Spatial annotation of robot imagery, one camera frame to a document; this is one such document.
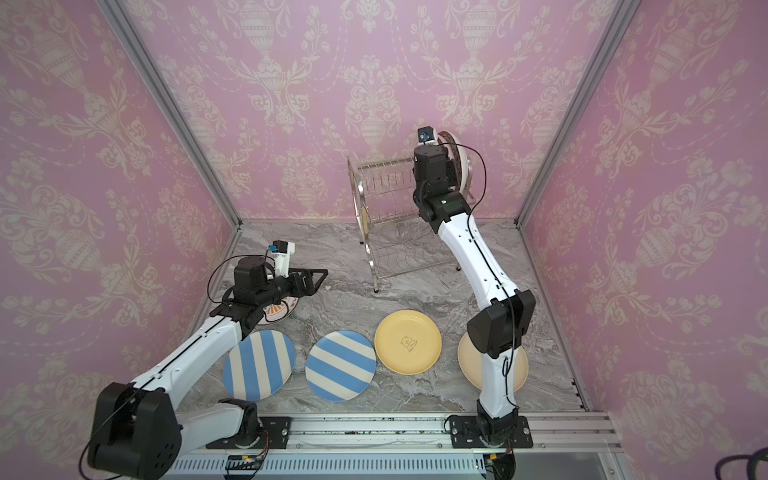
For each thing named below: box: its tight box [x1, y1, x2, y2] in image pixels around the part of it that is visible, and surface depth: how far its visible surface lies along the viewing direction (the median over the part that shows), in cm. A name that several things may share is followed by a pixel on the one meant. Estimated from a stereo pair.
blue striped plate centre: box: [305, 330, 377, 403], surface depth 87 cm
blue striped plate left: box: [223, 330, 296, 402], surface depth 85 cm
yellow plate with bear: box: [374, 310, 443, 376], surface depth 91 cm
